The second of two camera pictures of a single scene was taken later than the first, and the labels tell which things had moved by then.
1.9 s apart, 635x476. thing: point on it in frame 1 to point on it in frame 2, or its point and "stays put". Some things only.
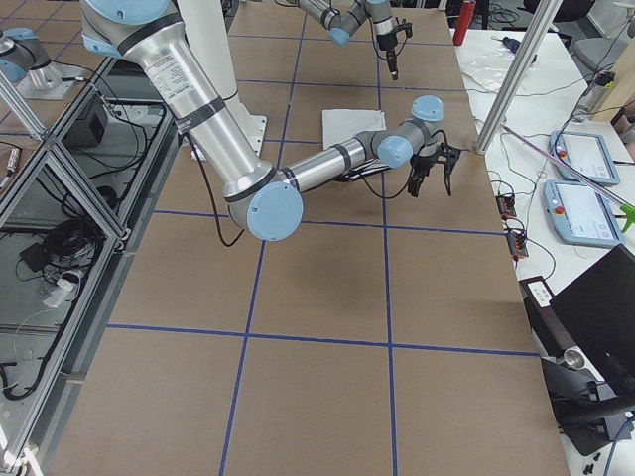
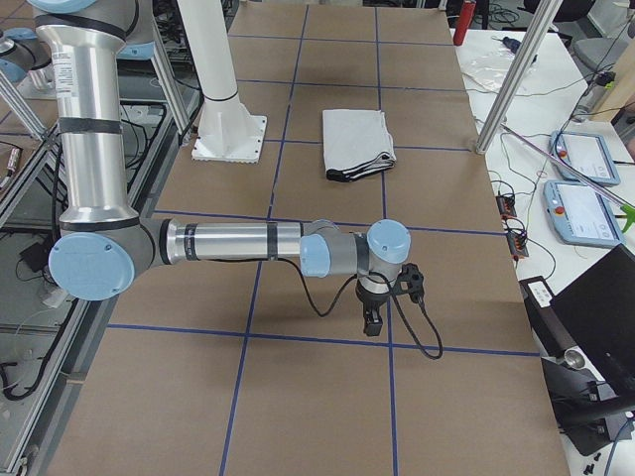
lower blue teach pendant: x=582 y=215 stays put
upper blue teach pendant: x=584 y=153 stays put
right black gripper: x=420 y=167 to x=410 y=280
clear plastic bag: x=489 y=65 stays put
